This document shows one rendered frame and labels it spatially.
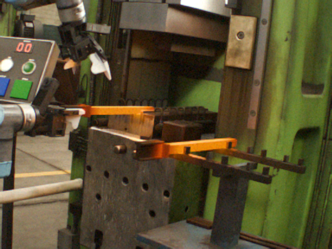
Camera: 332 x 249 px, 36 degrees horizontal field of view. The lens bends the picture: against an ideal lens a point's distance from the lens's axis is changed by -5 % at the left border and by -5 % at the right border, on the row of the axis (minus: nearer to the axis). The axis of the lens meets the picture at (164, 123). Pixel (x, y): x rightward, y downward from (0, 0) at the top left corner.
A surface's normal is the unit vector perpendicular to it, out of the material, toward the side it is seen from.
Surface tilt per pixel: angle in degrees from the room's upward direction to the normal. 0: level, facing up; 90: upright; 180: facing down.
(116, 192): 90
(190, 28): 90
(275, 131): 90
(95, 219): 90
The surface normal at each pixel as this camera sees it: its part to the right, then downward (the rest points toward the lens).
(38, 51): -0.11, -0.40
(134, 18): -0.58, 0.04
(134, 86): 0.80, 0.18
